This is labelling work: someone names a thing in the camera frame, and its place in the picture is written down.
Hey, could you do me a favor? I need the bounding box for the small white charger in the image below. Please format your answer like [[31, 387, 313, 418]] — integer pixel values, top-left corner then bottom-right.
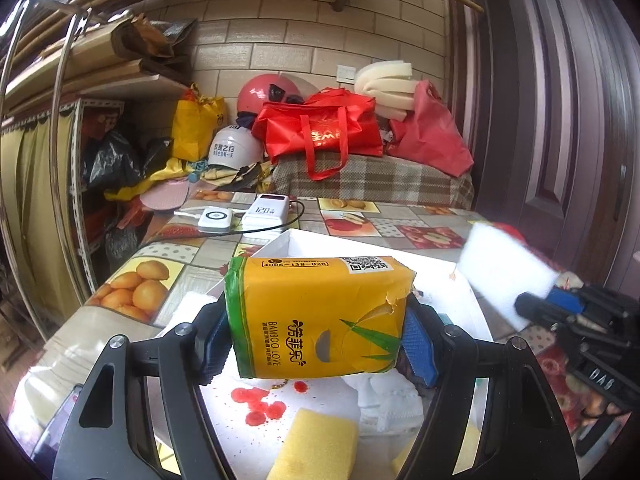
[[197, 206, 236, 234]]

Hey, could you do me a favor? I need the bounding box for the cream foam stack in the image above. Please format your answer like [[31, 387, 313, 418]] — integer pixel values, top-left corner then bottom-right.
[[353, 62, 419, 122]]

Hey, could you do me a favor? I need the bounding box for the white helmet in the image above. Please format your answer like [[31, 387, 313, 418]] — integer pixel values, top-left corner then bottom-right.
[[207, 124, 265, 172]]

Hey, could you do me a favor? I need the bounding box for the red tote bag with handles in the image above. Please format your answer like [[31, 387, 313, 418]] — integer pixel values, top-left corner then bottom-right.
[[251, 87, 386, 182]]

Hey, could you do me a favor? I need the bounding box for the pink helmet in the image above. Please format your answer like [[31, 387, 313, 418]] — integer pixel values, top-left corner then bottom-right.
[[236, 73, 307, 117]]

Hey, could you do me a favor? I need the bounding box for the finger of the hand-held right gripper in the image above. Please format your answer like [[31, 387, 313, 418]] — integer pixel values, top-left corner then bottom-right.
[[545, 285, 617, 312], [515, 291, 603, 335]]

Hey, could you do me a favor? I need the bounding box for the fruit print tablecloth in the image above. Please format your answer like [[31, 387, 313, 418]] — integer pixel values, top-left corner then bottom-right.
[[10, 195, 640, 480]]

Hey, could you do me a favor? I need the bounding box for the plaid cloth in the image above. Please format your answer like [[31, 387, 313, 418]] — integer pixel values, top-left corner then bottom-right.
[[271, 151, 476, 211]]

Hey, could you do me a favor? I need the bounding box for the yellow curtain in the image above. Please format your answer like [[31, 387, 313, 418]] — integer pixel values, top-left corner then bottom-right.
[[0, 105, 83, 321]]

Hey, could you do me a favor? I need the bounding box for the stack of wooden boards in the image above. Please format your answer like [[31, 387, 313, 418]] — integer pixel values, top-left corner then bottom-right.
[[0, 12, 198, 116]]

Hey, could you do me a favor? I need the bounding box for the white foam block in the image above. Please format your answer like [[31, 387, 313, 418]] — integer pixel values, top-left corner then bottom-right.
[[457, 221, 562, 332]]

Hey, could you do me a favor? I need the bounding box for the crumpled white tissue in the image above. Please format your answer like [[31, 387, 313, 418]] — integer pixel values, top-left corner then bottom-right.
[[344, 371, 427, 432]]

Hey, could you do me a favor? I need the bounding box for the yellow tissue pack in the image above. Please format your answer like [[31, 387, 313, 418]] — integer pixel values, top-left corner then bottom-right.
[[223, 255, 417, 379]]

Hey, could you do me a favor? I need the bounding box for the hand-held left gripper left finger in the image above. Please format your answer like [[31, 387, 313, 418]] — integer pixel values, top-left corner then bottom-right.
[[52, 300, 236, 480]]

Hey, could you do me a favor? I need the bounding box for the yellow bag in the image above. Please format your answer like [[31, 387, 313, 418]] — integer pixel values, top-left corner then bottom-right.
[[171, 84, 227, 162]]

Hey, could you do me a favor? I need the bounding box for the brown door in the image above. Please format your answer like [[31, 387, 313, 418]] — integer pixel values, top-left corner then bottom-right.
[[444, 0, 640, 281]]

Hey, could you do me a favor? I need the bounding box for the pink fan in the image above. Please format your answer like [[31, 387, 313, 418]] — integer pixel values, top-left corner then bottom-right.
[[139, 181, 192, 212]]

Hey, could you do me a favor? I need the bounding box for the white power bank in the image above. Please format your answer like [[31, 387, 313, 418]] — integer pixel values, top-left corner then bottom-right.
[[242, 193, 297, 234]]

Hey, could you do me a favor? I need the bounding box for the metal shelf rack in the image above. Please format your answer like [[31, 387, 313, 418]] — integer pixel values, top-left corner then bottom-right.
[[0, 0, 126, 341]]

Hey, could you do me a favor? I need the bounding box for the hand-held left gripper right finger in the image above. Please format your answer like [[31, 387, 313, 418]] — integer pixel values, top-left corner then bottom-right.
[[399, 304, 577, 480]]

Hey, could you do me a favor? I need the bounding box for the red plastic bag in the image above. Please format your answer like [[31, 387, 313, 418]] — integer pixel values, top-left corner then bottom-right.
[[386, 80, 475, 177]]

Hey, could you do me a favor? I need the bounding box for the yellow sponge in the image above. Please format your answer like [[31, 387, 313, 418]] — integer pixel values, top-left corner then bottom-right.
[[266, 408, 359, 480]]

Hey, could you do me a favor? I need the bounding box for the black plastic bag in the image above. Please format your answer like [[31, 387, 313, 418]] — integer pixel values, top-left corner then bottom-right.
[[82, 129, 173, 192]]

